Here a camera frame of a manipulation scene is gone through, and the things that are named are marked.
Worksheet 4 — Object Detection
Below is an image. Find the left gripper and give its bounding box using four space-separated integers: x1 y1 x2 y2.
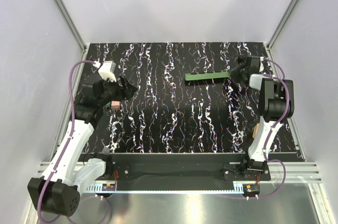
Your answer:
98 75 137 106

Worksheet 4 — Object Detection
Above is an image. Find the green power strip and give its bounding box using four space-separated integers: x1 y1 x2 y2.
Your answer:
184 70 231 86

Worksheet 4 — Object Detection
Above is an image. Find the pink charger plug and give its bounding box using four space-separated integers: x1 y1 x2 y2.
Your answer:
111 101 121 110

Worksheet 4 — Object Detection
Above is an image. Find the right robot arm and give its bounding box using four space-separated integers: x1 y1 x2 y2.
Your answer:
230 55 295 180

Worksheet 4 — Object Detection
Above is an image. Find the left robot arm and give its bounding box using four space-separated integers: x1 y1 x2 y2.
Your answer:
27 75 137 217

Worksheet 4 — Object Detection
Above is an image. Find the marble pattern mat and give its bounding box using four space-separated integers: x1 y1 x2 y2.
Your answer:
81 42 267 157

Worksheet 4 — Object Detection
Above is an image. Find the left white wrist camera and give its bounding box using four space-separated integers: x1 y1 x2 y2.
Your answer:
93 61 117 82

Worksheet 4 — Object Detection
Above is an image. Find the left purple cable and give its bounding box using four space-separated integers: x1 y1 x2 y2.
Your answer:
36 60 114 224

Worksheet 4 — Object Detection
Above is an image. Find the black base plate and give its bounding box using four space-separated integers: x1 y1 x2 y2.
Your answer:
83 152 271 182

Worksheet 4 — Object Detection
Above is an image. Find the aluminium frame rail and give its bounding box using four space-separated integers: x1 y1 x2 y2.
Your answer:
28 158 321 197

